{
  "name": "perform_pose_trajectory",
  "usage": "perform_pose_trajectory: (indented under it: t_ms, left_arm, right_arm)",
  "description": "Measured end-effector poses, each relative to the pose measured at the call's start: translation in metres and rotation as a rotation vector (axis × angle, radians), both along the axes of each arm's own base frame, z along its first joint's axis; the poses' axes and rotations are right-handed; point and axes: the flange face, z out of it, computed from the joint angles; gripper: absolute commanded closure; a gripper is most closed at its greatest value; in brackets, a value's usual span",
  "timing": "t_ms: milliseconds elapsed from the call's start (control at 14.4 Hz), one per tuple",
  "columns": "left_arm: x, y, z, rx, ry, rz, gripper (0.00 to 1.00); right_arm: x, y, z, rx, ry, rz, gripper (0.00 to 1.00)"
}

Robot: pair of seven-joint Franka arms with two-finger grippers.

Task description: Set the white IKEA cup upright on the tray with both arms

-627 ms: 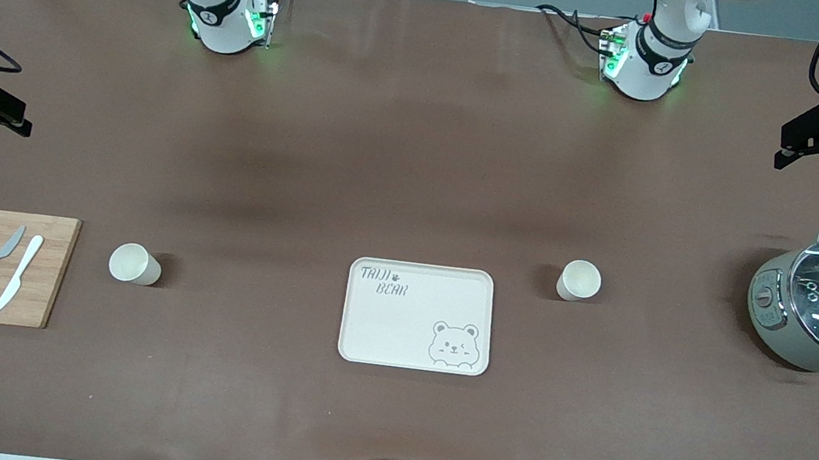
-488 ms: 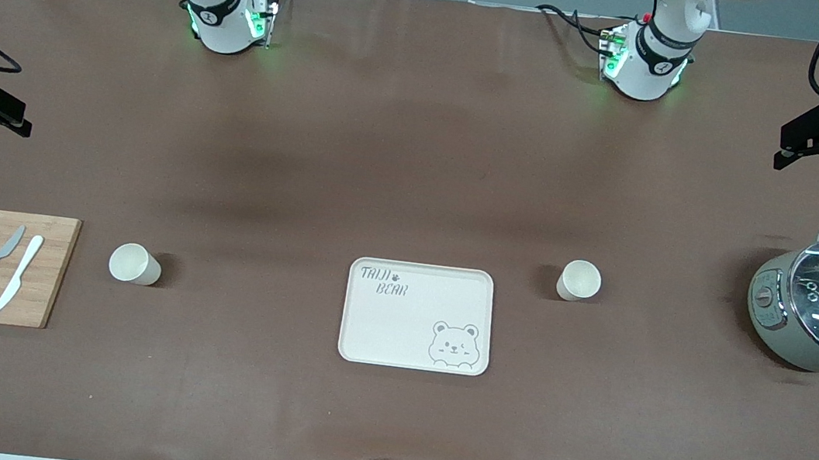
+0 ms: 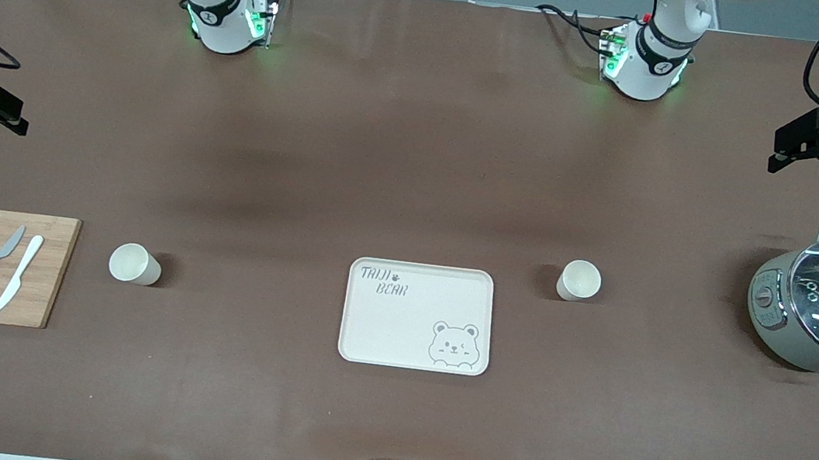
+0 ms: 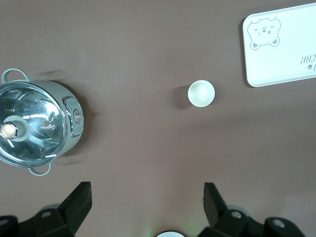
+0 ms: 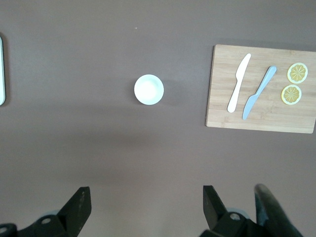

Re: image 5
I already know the grey plastic knife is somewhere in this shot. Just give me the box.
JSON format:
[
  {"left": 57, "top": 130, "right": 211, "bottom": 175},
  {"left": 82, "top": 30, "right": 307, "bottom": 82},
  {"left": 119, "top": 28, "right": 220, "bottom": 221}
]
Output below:
[{"left": 242, "top": 65, "right": 277, "bottom": 121}]

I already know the yellow lemon slice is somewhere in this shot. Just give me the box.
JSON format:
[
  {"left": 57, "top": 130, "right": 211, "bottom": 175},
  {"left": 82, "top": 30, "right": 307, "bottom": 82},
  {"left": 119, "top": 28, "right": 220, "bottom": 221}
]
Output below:
[
  {"left": 280, "top": 84, "right": 302, "bottom": 106},
  {"left": 286, "top": 62, "right": 309, "bottom": 84}
]

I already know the bamboo cutting board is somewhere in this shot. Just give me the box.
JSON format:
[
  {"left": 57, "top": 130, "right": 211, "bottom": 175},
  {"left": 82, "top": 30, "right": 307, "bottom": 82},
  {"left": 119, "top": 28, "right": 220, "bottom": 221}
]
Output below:
[{"left": 205, "top": 44, "right": 316, "bottom": 134}]

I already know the beige bear print tray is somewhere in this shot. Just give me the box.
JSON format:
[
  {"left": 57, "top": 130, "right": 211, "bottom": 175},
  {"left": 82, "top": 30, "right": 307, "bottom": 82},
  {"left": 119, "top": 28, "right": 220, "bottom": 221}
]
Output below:
[{"left": 0, "top": 33, "right": 6, "bottom": 106}]

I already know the white plastic knife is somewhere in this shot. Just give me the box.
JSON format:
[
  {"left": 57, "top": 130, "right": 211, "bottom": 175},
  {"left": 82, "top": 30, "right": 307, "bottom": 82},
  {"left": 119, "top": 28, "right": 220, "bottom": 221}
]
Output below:
[{"left": 227, "top": 53, "right": 252, "bottom": 114}]

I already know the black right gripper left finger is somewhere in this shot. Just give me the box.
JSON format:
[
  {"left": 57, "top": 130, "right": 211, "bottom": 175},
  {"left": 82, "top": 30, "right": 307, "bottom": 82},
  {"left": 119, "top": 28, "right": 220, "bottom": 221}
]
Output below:
[{"left": 17, "top": 187, "right": 92, "bottom": 237}]

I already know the white plastic cup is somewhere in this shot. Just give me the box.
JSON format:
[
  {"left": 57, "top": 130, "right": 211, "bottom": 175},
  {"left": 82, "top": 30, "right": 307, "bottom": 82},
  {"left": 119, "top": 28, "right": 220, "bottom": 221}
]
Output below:
[{"left": 134, "top": 74, "right": 165, "bottom": 106}]

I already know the brown table mat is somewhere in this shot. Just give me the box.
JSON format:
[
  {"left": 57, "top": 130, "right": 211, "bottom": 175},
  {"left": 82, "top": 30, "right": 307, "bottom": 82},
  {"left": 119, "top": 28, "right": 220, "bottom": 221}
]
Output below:
[{"left": 0, "top": 0, "right": 316, "bottom": 237}]

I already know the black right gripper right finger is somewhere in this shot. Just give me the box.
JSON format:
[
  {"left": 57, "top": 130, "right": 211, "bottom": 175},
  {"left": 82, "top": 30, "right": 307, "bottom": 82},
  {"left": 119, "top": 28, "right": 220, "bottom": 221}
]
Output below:
[{"left": 201, "top": 185, "right": 259, "bottom": 237}]

